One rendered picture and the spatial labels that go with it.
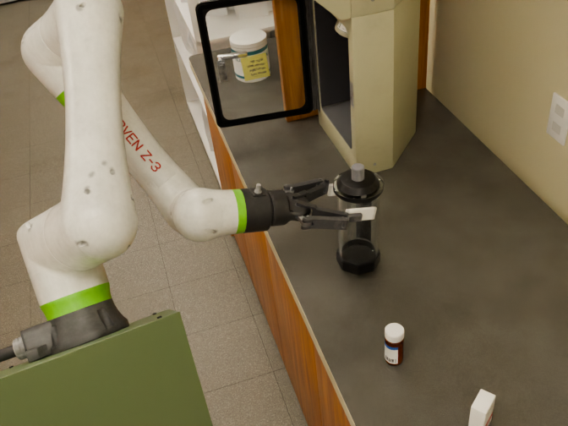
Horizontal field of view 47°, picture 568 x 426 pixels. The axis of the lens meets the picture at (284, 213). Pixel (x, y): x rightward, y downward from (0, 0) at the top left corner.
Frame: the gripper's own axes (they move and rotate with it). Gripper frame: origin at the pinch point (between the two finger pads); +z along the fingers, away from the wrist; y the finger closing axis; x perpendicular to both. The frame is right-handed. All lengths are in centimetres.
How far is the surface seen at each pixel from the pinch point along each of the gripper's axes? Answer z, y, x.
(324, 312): -7.0, -9.4, 23.4
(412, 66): 34, 45, -11
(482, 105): 59, 41, 0
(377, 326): 1.9, -17.8, 21.4
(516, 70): 54, 27, -17
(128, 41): -2, 386, 119
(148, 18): 18, 424, 114
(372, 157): 21.9, 34.2, 11.1
